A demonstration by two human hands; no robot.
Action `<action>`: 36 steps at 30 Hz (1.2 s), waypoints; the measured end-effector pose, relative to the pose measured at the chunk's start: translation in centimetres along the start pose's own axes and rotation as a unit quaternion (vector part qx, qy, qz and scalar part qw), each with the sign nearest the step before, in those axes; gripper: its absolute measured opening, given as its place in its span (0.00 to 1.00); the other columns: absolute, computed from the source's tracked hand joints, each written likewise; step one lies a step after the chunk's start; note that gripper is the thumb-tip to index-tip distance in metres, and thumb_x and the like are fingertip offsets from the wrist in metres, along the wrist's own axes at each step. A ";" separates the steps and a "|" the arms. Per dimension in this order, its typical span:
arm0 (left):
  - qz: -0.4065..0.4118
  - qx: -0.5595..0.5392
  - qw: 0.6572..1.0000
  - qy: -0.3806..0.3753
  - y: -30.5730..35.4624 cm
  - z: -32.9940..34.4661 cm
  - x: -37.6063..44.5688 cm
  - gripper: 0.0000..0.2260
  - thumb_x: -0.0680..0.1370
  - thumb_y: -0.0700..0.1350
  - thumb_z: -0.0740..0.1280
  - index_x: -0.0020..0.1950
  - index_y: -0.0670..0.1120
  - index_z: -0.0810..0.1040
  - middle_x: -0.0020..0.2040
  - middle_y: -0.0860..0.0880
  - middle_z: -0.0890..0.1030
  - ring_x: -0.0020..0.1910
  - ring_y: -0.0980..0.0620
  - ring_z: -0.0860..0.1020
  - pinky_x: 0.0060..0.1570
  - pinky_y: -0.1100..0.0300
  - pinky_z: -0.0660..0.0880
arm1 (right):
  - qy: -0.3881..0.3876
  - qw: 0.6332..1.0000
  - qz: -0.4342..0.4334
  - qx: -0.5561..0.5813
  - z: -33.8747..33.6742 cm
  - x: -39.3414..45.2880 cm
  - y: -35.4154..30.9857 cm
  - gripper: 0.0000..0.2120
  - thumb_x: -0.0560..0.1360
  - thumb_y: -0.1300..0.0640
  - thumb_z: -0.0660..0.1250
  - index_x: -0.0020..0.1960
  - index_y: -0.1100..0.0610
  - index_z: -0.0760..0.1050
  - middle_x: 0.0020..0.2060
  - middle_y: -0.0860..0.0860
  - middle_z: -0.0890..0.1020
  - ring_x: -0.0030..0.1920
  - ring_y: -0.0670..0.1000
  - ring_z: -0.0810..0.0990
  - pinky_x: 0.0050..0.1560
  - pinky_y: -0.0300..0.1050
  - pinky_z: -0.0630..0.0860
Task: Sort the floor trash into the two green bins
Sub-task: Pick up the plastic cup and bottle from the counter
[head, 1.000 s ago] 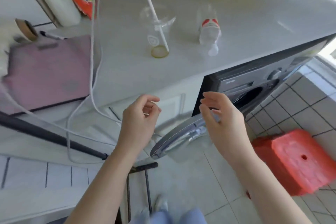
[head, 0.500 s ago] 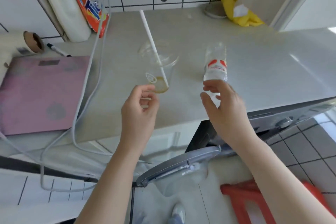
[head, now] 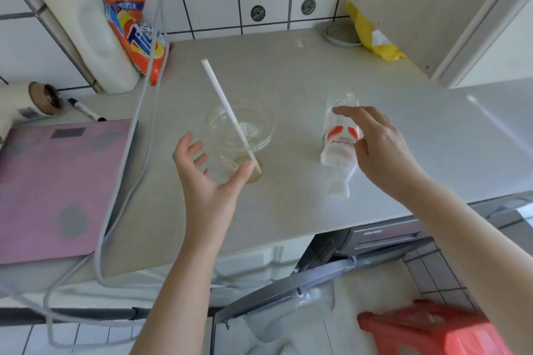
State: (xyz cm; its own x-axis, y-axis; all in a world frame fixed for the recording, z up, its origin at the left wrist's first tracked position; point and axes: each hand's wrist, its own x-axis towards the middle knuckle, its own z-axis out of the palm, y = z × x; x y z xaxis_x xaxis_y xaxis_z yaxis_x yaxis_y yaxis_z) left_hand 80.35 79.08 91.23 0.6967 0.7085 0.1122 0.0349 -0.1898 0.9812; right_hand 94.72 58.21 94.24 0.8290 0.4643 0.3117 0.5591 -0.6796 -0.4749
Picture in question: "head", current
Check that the person's right hand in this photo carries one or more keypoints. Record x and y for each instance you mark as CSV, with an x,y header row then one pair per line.
x,y
387,155

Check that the person's left hand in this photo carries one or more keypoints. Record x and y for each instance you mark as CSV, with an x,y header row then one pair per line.
x,y
208,201

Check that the clear plastic water bottle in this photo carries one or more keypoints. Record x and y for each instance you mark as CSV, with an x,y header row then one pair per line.
x,y
337,151

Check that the clear plastic cup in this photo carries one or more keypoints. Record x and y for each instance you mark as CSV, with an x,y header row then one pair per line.
x,y
262,130

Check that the white drinking straw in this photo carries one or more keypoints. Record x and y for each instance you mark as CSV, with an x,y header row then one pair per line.
x,y
220,92

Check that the person's left forearm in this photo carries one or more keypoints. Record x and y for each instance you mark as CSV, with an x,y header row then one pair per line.
x,y
183,300

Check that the person's right forearm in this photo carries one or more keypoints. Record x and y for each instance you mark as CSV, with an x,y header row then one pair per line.
x,y
479,263

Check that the grey washing machine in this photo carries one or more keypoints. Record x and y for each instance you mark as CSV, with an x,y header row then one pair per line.
x,y
374,234

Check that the yellow plastic bag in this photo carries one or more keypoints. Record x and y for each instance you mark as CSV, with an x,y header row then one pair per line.
x,y
366,34

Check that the white round dish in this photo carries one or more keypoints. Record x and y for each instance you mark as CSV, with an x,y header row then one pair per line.
x,y
339,36

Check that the black marker pen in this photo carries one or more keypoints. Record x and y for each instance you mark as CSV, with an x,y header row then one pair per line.
x,y
85,109

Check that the pink bathroom scale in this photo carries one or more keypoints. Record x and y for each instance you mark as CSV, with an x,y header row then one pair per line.
x,y
54,192

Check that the orange detergent bag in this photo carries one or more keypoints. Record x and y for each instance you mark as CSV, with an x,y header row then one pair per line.
x,y
137,42

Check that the red plastic stool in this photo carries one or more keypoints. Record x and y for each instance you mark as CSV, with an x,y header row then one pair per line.
x,y
433,329

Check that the white hair dryer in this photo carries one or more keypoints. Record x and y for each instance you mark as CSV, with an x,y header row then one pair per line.
x,y
25,103

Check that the white detergent bottle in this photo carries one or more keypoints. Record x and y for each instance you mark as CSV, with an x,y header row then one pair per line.
x,y
83,26

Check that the white wall cabinet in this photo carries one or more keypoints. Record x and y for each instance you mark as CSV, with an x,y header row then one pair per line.
x,y
416,1

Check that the round grey wall cap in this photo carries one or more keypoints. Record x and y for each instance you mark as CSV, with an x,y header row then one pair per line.
x,y
257,13
308,6

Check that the black metal rack frame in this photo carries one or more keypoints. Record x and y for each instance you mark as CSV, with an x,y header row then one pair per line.
x,y
83,315

